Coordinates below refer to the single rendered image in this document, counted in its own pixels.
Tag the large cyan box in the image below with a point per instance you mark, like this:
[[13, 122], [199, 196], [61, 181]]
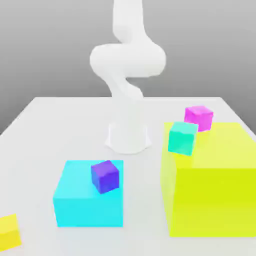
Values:
[[80, 208]]

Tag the large yellow-green box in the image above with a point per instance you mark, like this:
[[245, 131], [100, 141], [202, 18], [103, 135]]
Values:
[[216, 200]]

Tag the small purple cube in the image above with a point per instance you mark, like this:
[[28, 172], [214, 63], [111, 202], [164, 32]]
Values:
[[107, 180]]

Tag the small teal cube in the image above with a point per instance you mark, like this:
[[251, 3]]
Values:
[[181, 140]]

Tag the small yellow cube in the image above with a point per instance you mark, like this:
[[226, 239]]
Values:
[[9, 233]]

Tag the small magenta cube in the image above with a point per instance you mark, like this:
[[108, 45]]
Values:
[[200, 116]]

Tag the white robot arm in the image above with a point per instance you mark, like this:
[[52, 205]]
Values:
[[128, 60]]

